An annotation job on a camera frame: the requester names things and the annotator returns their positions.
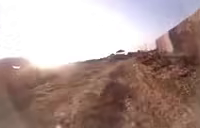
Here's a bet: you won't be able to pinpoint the red-brown dirt track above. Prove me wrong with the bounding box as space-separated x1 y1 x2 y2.
21 59 146 128

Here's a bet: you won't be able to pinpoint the dry grass and weeds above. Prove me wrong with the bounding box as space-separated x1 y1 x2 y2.
121 49 200 128

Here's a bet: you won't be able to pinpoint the dry scrub ground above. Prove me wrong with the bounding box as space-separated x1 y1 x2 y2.
0 57 69 128

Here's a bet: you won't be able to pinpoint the small distant building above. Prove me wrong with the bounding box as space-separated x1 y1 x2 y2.
115 49 127 56

